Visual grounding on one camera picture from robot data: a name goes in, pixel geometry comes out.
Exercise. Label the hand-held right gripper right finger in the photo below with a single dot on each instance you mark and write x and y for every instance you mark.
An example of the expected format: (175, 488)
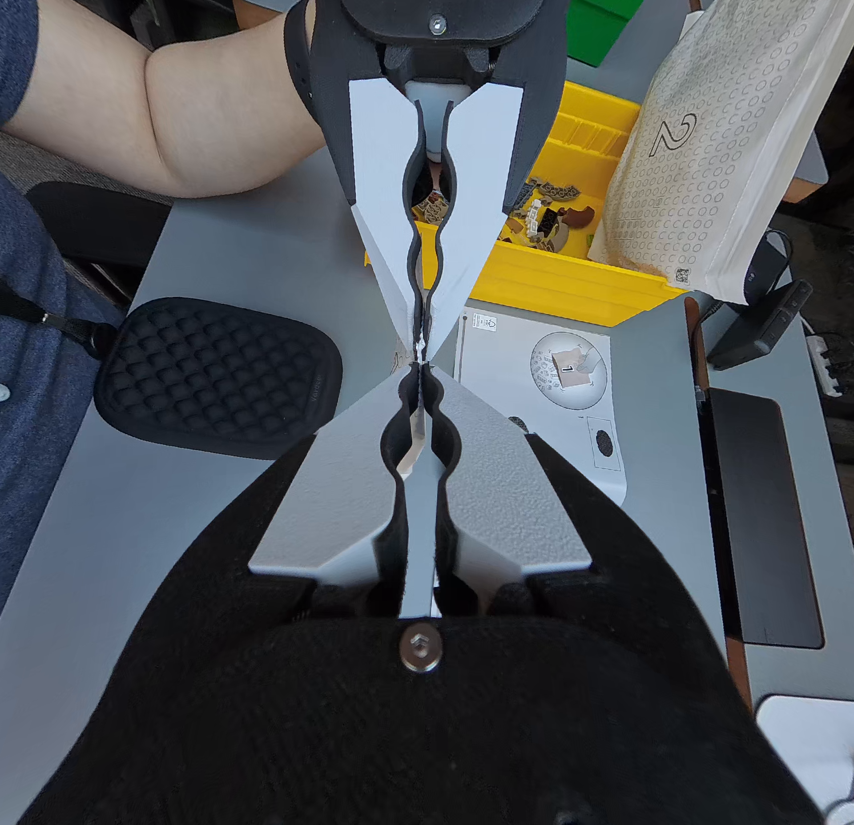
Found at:
(514, 505)

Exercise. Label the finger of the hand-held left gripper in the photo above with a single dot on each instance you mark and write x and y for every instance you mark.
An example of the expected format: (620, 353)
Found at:
(480, 171)
(380, 171)

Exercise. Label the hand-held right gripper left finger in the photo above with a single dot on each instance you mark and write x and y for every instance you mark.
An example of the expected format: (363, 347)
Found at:
(327, 505)

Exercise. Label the pile of toy bricks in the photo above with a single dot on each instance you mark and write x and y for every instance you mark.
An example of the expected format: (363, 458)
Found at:
(540, 218)

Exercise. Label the small white paper bag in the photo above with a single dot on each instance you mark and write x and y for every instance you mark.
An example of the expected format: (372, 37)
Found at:
(415, 438)

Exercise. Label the yellow plastic bin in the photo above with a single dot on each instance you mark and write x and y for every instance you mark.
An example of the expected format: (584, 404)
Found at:
(547, 284)

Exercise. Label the person's left forearm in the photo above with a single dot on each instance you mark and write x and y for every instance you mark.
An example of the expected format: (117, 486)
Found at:
(220, 104)

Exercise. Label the grey desk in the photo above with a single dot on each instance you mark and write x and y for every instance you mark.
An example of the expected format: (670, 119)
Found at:
(233, 258)

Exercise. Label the white instruction booklet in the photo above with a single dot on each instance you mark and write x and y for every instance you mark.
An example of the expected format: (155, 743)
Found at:
(494, 371)

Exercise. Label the black wristband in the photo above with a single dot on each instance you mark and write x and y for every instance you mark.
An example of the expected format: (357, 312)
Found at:
(297, 51)

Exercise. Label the green plastic bin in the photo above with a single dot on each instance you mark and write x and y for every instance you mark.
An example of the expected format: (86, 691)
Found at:
(600, 18)

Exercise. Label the black cushioned wrist pad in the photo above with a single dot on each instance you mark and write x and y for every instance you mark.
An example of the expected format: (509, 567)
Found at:
(213, 378)

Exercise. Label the large white paper bag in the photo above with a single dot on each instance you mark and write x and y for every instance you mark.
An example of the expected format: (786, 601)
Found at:
(720, 138)

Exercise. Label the black chair armrest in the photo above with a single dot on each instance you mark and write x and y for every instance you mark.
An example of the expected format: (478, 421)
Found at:
(100, 224)

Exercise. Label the person's blue shirt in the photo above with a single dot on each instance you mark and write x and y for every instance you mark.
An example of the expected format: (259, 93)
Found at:
(40, 438)

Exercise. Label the black rectangular hub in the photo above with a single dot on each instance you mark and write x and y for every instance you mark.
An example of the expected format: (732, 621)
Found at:
(754, 331)

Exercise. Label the grey side table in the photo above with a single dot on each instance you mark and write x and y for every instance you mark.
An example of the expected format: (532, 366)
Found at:
(837, 538)

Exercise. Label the white power strip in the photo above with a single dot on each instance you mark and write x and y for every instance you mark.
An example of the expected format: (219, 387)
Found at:
(831, 365)

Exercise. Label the white plastic base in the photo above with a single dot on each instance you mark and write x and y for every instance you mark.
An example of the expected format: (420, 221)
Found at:
(814, 738)

